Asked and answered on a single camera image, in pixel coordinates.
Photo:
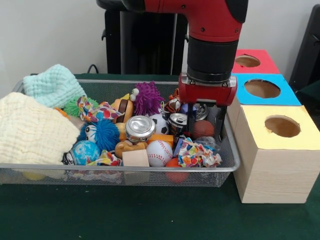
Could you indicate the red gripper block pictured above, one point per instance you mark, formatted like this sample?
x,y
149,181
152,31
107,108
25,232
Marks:
x,y
207,95

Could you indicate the blue spiky eyed toy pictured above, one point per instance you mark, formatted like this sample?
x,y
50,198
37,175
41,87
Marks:
x,y
105,136

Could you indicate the mint green cloth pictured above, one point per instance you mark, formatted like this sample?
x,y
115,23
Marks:
x,y
50,85

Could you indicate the cream waffle cloth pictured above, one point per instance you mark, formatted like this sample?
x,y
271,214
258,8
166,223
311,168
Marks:
x,y
32,130

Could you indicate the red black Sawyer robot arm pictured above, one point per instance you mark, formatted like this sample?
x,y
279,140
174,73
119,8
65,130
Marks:
x,y
212,50

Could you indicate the shallow mesh bin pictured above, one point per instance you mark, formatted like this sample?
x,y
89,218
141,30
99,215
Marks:
x,y
175,177

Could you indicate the wooden box with three holes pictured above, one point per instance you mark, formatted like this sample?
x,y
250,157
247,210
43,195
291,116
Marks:
x,y
275,175

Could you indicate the black orange drink can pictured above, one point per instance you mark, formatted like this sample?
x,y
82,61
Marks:
x,y
177,122

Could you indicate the crumpled colourful paper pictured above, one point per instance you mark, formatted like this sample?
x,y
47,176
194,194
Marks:
x,y
195,152

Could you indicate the small soccer ball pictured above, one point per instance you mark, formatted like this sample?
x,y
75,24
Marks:
x,y
161,123

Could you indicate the white baseball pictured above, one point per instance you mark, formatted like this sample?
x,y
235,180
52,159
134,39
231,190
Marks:
x,y
159,153

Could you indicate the purple spiky eyed toy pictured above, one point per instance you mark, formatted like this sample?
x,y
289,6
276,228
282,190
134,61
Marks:
x,y
147,100

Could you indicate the crushed silver can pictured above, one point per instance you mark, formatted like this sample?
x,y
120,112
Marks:
x,y
140,127

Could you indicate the toy hamburger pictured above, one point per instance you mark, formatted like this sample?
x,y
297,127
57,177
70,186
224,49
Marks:
x,y
125,110

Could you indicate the dark green table cloth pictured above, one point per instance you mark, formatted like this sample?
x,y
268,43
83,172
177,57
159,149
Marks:
x,y
312,97
125,215

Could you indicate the black upright panel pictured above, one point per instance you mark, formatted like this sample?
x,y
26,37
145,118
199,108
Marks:
x,y
310,50

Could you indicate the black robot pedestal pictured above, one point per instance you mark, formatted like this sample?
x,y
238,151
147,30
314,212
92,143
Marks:
x,y
140,37

